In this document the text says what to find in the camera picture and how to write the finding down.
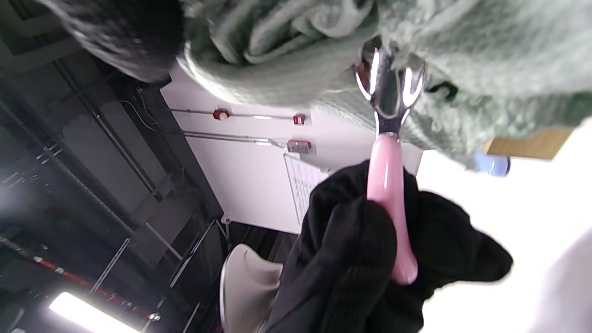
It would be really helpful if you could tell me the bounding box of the person's left hand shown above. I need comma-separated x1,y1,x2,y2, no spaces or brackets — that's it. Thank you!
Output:
39,0,185,84

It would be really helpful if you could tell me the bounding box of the person's right hand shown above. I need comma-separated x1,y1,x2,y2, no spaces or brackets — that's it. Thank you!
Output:
266,160,514,333

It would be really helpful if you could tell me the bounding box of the pink spoon compartment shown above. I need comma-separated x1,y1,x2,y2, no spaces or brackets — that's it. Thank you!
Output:
354,44,426,286

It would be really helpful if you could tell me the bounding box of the green fish scale cleaning cloth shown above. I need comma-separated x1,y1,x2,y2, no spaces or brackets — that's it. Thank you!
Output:
178,0,592,169

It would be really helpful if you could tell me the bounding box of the blue handled spoon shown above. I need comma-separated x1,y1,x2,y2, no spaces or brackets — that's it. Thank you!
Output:
471,150,512,179

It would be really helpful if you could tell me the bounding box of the ceiling light panel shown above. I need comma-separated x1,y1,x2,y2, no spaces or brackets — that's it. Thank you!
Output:
49,291,144,333

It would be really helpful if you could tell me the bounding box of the white wall chart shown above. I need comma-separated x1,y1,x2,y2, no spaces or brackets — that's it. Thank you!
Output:
282,153,331,227

